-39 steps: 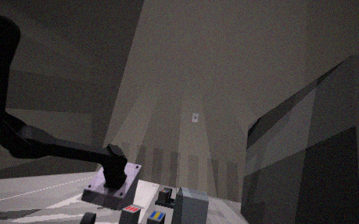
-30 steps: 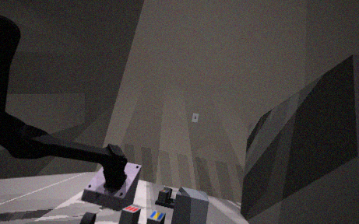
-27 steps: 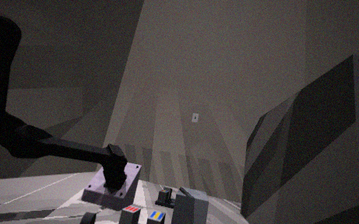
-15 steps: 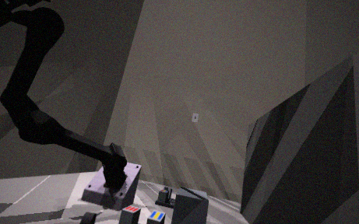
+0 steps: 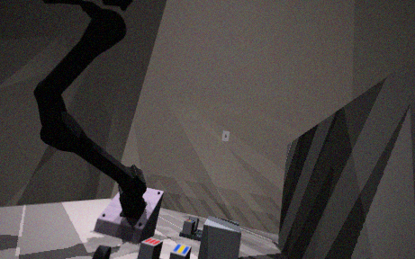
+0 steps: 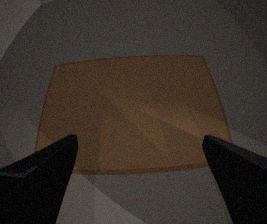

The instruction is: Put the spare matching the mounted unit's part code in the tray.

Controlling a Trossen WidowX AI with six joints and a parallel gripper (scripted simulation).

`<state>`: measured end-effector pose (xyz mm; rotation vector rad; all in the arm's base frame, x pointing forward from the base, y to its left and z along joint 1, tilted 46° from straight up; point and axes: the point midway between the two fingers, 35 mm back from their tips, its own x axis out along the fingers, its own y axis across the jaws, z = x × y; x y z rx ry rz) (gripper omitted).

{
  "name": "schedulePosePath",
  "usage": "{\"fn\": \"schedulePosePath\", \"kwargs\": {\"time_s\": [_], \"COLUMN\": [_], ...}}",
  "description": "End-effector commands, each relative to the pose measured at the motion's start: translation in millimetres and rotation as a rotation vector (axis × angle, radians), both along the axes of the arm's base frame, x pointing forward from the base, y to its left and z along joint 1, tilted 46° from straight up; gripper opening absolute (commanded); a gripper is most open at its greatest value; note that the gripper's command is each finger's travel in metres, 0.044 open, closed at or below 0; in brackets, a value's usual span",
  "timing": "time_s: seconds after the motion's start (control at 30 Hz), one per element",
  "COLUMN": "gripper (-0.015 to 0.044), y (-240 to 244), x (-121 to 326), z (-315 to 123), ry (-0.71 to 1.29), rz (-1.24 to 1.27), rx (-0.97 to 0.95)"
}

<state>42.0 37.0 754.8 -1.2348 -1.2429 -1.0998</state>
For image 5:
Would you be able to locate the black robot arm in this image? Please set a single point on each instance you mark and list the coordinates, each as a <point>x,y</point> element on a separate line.
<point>61,131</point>

